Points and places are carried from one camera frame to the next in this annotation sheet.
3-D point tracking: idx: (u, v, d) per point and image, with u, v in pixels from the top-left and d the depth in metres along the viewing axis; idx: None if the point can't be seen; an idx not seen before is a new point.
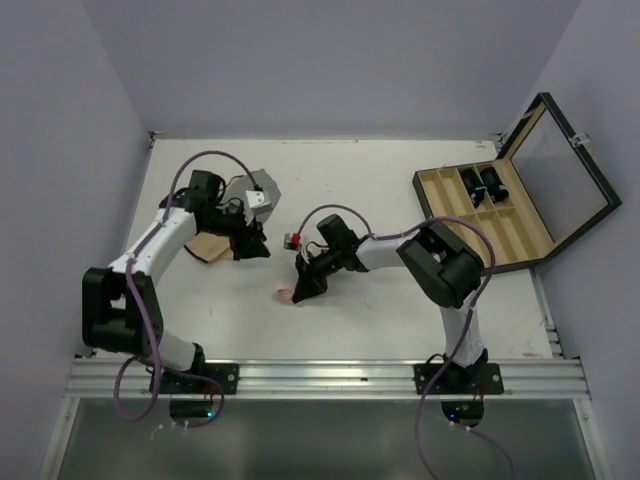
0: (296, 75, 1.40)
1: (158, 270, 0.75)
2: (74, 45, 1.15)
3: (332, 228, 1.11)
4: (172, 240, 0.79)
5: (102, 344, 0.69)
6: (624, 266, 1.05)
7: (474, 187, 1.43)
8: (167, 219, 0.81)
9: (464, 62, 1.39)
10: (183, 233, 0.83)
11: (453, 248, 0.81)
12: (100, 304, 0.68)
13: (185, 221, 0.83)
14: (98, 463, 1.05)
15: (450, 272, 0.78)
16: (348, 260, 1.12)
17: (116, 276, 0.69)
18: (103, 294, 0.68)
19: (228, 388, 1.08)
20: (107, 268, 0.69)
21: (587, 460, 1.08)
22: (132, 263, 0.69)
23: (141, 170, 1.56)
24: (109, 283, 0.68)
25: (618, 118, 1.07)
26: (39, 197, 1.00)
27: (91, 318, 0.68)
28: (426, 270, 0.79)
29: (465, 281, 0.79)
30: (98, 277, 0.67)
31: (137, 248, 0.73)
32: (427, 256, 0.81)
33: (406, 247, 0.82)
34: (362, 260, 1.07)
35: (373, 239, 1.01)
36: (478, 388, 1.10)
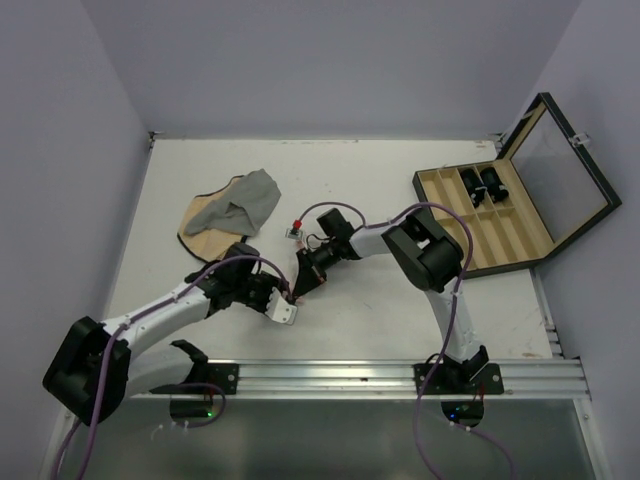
0: (296, 75, 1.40)
1: (145, 344, 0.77)
2: (74, 46, 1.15)
3: (329, 219, 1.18)
4: (176, 317, 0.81)
5: (55, 393, 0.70)
6: (624, 266, 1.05)
7: (474, 187, 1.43)
8: (182, 295, 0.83)
9: (464, 62, 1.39)
10: (192, 314, 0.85)
11: (433, 235, 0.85)
12: (75, 356, 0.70)
13: (199, 303, 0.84)
14: (98, 463, 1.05)
15: (430, 257, 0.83)
16: (345, 248, 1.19)
17: (103, 335, 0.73)
18: (82, 346, 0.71)
19: (228, 388, 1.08)
20: (99, 325, 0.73)
21: (587, 460, 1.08)
22: (121, 330, 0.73)
23: (141, 171, 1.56)
24: (91, 339, 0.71)
25: (619, 117, 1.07)
26: (39, 197, 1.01)
27: (59, 365, 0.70)
28: (408, 256, 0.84)
29: (444, 265, 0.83)
30: (85, 331, 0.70)
31: (136, 315, 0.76)
32: (409, 243, 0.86)
33: (390, 234, 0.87)
34: (355, 249, 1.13)
35: (365, 229, 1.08)
36: (478, 389, 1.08)
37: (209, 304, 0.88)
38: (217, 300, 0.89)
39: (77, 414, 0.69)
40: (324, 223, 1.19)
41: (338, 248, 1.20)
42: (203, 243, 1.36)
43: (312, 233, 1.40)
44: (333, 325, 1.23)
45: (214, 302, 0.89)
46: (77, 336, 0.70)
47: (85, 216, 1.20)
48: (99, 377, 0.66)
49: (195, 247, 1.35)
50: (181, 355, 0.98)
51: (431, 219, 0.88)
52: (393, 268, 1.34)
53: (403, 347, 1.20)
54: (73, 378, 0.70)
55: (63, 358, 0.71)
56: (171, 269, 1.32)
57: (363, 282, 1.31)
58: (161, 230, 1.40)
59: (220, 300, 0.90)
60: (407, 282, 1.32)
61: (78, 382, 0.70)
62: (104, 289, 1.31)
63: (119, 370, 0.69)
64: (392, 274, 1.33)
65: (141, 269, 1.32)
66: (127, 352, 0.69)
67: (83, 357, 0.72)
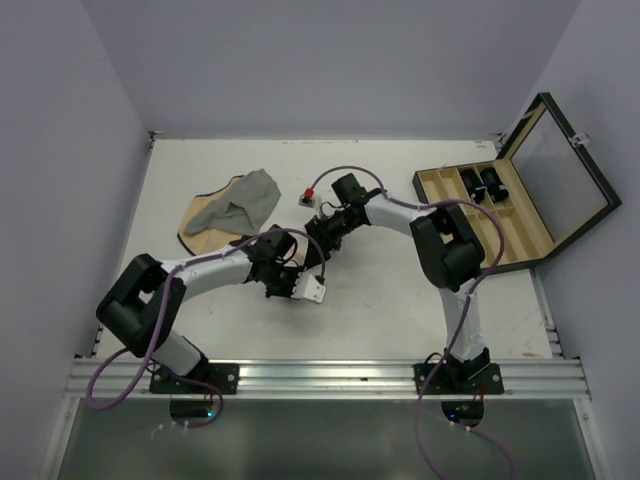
0: (296, 75, 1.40)
1: (193, 288, 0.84)
2: (73, 45, 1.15)
3: (344, 185, 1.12)
4: (220, 273, 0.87)
5: (108, 320, 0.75)
6: (624, 266, 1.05)
7: (474, 187, 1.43)
8: (228, 254, 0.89)
9: (464, 62, 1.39)
10: (234, 273, 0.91)
11: (461, 234, 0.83)
12: (132, 287, 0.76)
13: (242, 265, 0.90)
14: (98, 462, 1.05)
15: (453, 258, 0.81)
16: (355, 213, 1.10)
17: (159, 272, 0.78)
18: (139, 279, 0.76)
19: (228, 388, 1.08)
20: (157, 263, 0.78)
21: (588, 460, 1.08)
22: (178, 268, 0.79)
23: (141, 171, 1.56)
24: (149, 274, 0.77)
25: (619, 117, 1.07)
26: (39, 196, 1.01)
27: (116, 294, 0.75)
28: (432, 252, 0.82)
29: (465, 266, 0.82)
30: (144, 265, 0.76)
31: (191, 260, 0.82)
32: (436, 237, 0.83)
33: (418, 225, 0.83)
34: (368, 214, 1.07)
35: (388, 202, 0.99)
36: (478, 388, 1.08)
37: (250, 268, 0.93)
38: (256, 269, 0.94)
39: (128, 345, 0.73)
40: (338, 188, 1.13)
41: (350, 214, 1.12)
42: (202, 243, 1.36)
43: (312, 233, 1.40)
44: (333, 325, 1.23)
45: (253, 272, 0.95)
46: (137, 269, 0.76)
47: (85, 215, 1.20)
48: (159, 309, 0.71)
49: (195, 247, 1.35)
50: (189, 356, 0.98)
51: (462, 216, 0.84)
52: (394, 267, 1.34)
53: (403, 346, 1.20)
54: (127, 308, 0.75)
55: (121, 287, 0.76)
56: None
57: (364, 282, 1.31)
58: (161, 230, 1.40)
59: (259, 269, 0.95)
60: (407, 282, 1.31)
61: (133, 311, 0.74)
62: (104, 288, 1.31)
63: (175, 304, 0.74)
64: (392, 273, 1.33)
65: None
66: (184, 289, 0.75)
67: (136, 291, 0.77)
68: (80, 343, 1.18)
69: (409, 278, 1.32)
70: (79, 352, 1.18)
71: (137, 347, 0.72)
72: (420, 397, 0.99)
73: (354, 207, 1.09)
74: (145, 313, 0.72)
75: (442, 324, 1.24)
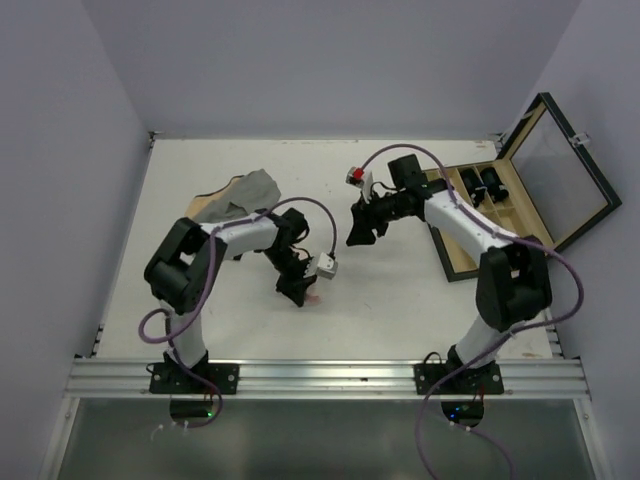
0: (296, 74, 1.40)
1: (230, 250, 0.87)
2: (73, 46, 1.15)
3: (400, 166, 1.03)
4: (253, 234, 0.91)
5: (155, 278, 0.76)
6: (624, 265, 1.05)
7: (474, 187, 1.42)
8: (257, 220, 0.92)
9: (463, 62, 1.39)
10: (262, 239, 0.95)
11: (535, 279, 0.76)
12: (177, 246, 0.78)
13: (271, 229, 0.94)
14: (98, 463, 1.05)
15: (517, 302, 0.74)
16: (410, 202, 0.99)
17: (199, 234, 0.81)
18: (182, 241, 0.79)
19: (228, 387, 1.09)
20: (197, 226, 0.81)
21: (588, 461, 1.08)
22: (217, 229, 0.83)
23: (142, 171, 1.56)
24: (190, 236, 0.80)
25: (619, 117, 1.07)
26: (39, 196, 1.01)
27: (162, 254, 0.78)
28: (499, 289, 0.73)
29: (526, 311, 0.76)
30: (187, 227, 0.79)
31: (228, 222, 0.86)
32: (507, 276, 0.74)
33: (491, 260, 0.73)
34: (426, 210, 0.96)
35: (455, 208, 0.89)
36: (478, 389, 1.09)
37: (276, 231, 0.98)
38: (280, 235, 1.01)
39: (174, 299, 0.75)
40: (395, 169, 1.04)
41: (405, 201, 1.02)
42: None
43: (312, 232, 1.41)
44: (333, 325, 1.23)
45: (277, 240, 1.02)
46: (180, 230, 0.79)
47: (85, 216, 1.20)
48: (209, 261, 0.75)
49: None
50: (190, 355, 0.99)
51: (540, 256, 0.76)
52: (394, 267, 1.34)
53: (402, 347, 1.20)
54: (174, 266, 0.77)
55: (168, 248, 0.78)
56: None
57: (364, 282, 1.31)
58: (161, 231, 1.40)
59: (283, 240, 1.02)
60: (408, 282, 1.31)
61: (180, 268, 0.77)
62: (104, 289, 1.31)
63: (218, 259, 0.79)
64: (392, 273, 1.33)
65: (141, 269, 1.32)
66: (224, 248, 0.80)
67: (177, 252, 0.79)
68: (81, 343, 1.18)
69: (409, 278, 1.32)
70: (79, 352, 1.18)
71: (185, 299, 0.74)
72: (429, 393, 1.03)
73: (409, 195, 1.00)
74: (193, 268, 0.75)
75: (442, 324, 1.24)
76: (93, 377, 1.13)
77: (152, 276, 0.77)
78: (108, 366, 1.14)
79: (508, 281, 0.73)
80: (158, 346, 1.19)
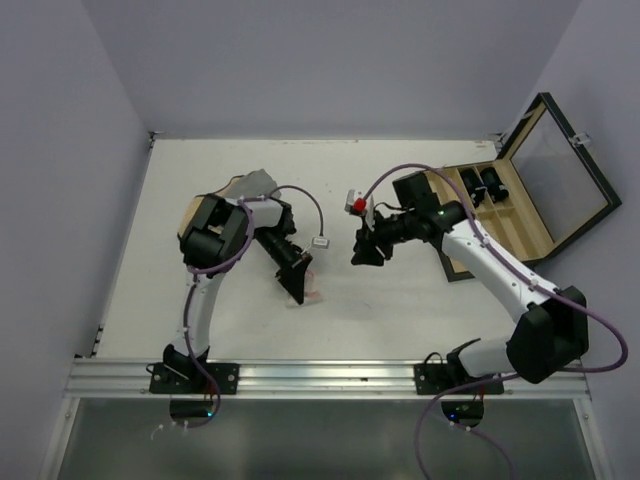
0: (296, 74, 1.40)
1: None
2: (73, 46, 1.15)
3: (411, 185, 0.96)
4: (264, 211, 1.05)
5: (194, 245, 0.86)
6: (624, 265, 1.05)
7: (474, 187, 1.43)
8: (267, 198, 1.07)
9: (463, 62, 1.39)
10: (270, 217, 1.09)
11: (574, 331, 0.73)
12: (209, 217, 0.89)
13: (277, 208, 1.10)
14: (97, 463, 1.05)
15: (557, 357, 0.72)
16: (424, 227, 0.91)
17: (224, 208, 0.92)
18: (210, 214, 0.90)
19: (228, 387, 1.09)
20: (220, 200, 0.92)
21: (588, 461, 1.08)
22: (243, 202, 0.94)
23: (142, 171, 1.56)
24: (219, 208, 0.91)
25: (619, 117, 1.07)
26: (39, 197, 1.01)
27: (196, 224, 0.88)
28: (541, 351, 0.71)
29: (565, 363, 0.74)
30: (214, 203, 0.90)
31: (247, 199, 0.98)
32: (548, 334, 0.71)
33: (532, 321, 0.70)
34: (445, 242, 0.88)
35: (482, 246, 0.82)
36: (478, 389, 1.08)
37: (280, 213, 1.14)
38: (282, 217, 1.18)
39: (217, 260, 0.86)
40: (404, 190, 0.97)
41: (417, 226, 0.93)
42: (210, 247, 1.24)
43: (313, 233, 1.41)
44: (333, 325, 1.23)
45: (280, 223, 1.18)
46: (211, 202, 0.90)
47: (85, 216, 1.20)
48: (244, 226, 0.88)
49: None
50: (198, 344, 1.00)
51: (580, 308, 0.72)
52: (394, 267, 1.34)
53: (402, 347, 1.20)
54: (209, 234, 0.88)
55: (201, 219, 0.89)
56: (171, 270, 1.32)
57: (364, 282, 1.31)
58: (161, 230, 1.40)
59: (285, 223, 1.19)
60: (408, 282, 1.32)
61: (212, 236, 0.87)
62: (104, 288, 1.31)
63: (245, 228, 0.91)
64: (392, 274, 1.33)
65: (141, 269, 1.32)
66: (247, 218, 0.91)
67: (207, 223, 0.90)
68: (80, 343, 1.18)
69: (409, 278, 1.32)
70: (79, 352, 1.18)
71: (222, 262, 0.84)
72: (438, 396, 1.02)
73: (424, 221, 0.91)
74: (229, 234, 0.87)
75: (441, 324, 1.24)
76: (93, 377, 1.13)
77: (186, 243, 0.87)
78: (108, 367, 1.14)
79: (549, 341, 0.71)
80: (158, 346, 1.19)
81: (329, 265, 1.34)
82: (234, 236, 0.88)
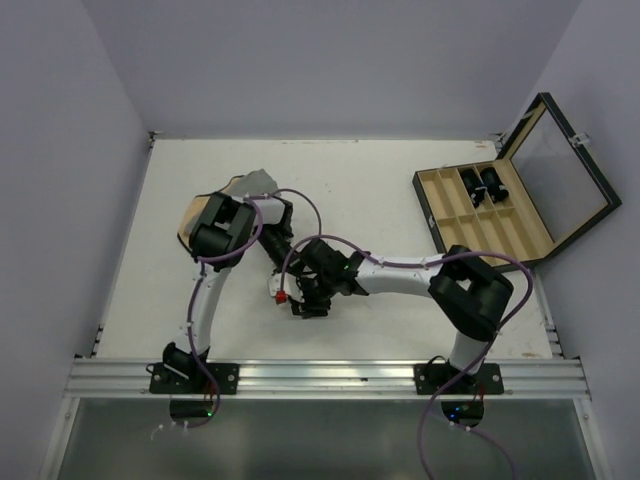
0: (296, 74, 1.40)
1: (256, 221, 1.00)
2: (73, 46, 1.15)
3: (315, 254, 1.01)
4: (265, 209, 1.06)
5: (201, 241, 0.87)
6: (624, 265, 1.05)
7: (474, 187, 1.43)
8: (268, 197, 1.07)
9: (463, 62, 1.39)
10: (271, 214, 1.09)
11: (483, 277, 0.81)
12: (217, 213, 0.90)
13: (279, 207, 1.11)
14: (97, 463, 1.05)
15: (485, 306, 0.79)
16: (344, 284, 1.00)
17: (230, 204, 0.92)
18: (218, 210, 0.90)
19: (228, 387, 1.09)
20: (227, 197, 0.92)
21: (588, 461, 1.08)
22: (252, 200, 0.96)
23: (142, 171, 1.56)
24: (226, 203, 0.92)
25: (618, 118, 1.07)
26: (39, 196, 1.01)
27: (204, 219, 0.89)
28: (464, 309, 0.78)
29: (499, 308, 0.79)
30: (221, 199, 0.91)
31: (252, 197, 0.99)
32: (461, 292, 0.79)
33: (438, 289, 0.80)
34: (363, 284, 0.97)
35: (382, 266, 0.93)
36: (478, 388, 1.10)
37: (282, 212, 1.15)
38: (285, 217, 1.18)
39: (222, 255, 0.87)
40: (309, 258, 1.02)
41: (336, 283, 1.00)
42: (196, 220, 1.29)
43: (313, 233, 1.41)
44: (333, 325, 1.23)
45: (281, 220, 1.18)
46: (219, 199, 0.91)
47: (85, 216, 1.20)
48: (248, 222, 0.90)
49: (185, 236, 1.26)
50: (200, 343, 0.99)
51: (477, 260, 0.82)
52: None
53: (402, 346, 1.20)
54: (215, 230, 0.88)
55: (209, 214, 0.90)
56: (171, 270, 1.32)
57: None
58: (161, 230, 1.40)
59: (285, 222, 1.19)
60: None
61: (220, 231, 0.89)
62: (104, 288, 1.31)
63: (251, 222, 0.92)
64: None
65: (141, 269, 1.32)
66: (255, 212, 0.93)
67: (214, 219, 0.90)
68: (80, 343, 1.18)
69: None
70: (79, 352, 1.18)
71: (231, 256, 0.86)
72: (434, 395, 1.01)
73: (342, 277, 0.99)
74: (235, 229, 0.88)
75: (440, 324, 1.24)
76: (92, 377, 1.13)
77: (194, 238, 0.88)
78: (109, 366, 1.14)
79: (465, 296, 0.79)
80: (157, 346, 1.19)
81: None
82: (241, 230, 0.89)
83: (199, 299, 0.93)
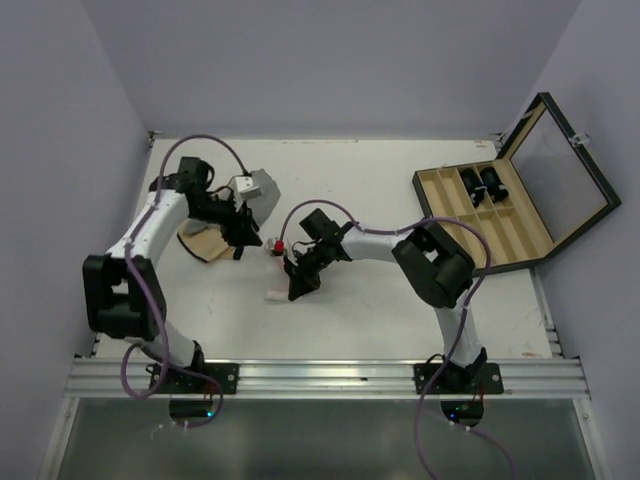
0: (296, 74, 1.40)
1: (155, 256, 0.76)
2: (73, 46, 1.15)
3: (313, 221, 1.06)
4: (170, 217, 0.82)
5: (106, 327, 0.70)
6: (623, 266, 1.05)
7: (473, 187, 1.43)
8: (159, 200, 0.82)
9: (463, 62, 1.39)
10: (176, 215, 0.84)
11: (446, 249, 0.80)
12: (104, 289, 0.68)
13: (177, 202, 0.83)
14: (97, 463, 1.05)
15: (443, 274, 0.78)
16: (331, 250, 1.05)
17: (115, 263, 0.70)
18: (102, 281, 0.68)
19: (228, 387, 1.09)
20: (107, 256, 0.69)
21: (587, 461, 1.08)
22: (131, 247, 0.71)
23: (141, 171, 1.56)
24: (107, 268, 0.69)
25: (618, 117, 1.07)
26: (38, 196, 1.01)
27: (95, 301, 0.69)
28: (420, 271, 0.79)
29: (458, 279, 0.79)
30: (96, 267, 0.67)
31: (133, 233, 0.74)
32: (421, 257, 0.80)
33: (400, 251, 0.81)
34: (347, 250, 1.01)
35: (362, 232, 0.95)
36: (478, 388, 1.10)
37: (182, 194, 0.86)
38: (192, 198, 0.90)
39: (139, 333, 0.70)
40: (306, 225, 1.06)
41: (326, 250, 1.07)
42: (203, 243, 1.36)
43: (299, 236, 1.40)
44: (333, 325, 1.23)
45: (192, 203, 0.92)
46: (95, 271, 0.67)
47: (84, 215, 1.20)
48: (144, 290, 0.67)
49: (195, 247, 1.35)
50: (186, 356, 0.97)
51: (442, 231, 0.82)
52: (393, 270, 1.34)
53: (402, 346, 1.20)
54: (116, 308, 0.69)
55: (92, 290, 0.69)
56: (171, 270, 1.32)
57: (364, 282, 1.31)
58: None
59: (196, 197, 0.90)
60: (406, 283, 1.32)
61: (122, 307, 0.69)
62: None
63: (151, 279, 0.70)
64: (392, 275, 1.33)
65: None
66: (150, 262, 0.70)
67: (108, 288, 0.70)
68: (80, 343, 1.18)
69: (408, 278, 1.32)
70: (79, 352, 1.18)
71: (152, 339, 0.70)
72: (423, 395, 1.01)
73: (329, 246, 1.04)
74: (136, 305, 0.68)
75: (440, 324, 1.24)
76: (91, 377, 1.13)
77: (98, 324, 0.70)
78: (108, 366, 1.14)
79: (424, 261, 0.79)
80: None
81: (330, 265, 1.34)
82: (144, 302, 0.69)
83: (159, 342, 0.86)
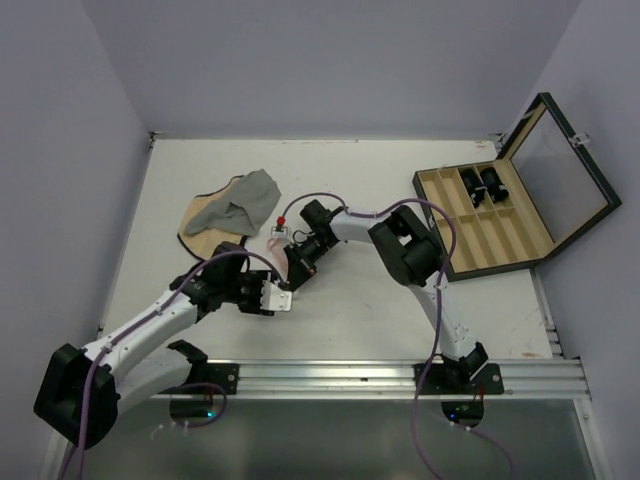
0: (296, 74, 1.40)
1: (128, 365, 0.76)
2: (73, 47, 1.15)
3: (309, 210, 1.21)
4: (167, 329, 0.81)
5: (47, 417, 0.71)
6: (624, 266, 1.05)
7: (474, 187, 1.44)
8: (165, 306, 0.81)
9: (463, 62, 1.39)
10: (180, 322, 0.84)
11: (417, 235, 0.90)
12: (62, 383, 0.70)
13: (184, 313, 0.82)
14: (97, 463, 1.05)
15: (411, 255, 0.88)
16: (323, 233, 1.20)
17: (85, 360, 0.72)
18: (64, 374, 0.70)
19: (228, 388, 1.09)
20: (81, 351, 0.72)
21: (587, 461, 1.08)
22: (104, 354, 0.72)
23: (141, 171, 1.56)
24: (74, 364, 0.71)
25: (619, 117, 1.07)
26: (38, 196, 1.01)
27: (45, 391, 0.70)
28: (390, 251, 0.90)
29: (425, 262, 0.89)
30: (65, 361, 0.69)
31: (119, 336, 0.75)
32: (393, 239, 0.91)
33: (376, 231, 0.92)
34: (334, 231, 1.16)
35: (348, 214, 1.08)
36: (478, 388, 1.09)
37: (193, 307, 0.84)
38: (206, 304, 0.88)
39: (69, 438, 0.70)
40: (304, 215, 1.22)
41: (319, 234, 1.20)
42: (203, 243, 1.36)
43: (297, 228, 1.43)
44: (333, 325, 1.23)
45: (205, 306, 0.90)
46: (60, 365, 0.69)
47: (84, 215, 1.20)
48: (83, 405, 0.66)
49: (195, 248, 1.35)
50: (179, 359, 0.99)
51: (415, 217, 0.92)
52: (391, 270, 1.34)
53: (402, 346, 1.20)
54: (62, 404, 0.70)
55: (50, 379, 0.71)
56: (171, 270, 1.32)
57: (365, 282, 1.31)
58: (161, 230, 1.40)
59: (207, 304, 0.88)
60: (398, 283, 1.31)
61: (68, 406, 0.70)
62: (104, 288, 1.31)
63: (101, 396, 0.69)
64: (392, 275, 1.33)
65: (141, 268, 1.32)
66: (109, 379, 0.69)
67: (68, 381, 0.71)
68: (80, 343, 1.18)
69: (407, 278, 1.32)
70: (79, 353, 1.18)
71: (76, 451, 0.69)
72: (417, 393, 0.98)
73: (322, 229, 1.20)
74: None
75: None
76: None
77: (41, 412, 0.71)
78: None
79: (395, 244, 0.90)
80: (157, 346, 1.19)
81: (330, 265, 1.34)
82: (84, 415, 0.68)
83: (150, 372, 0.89)
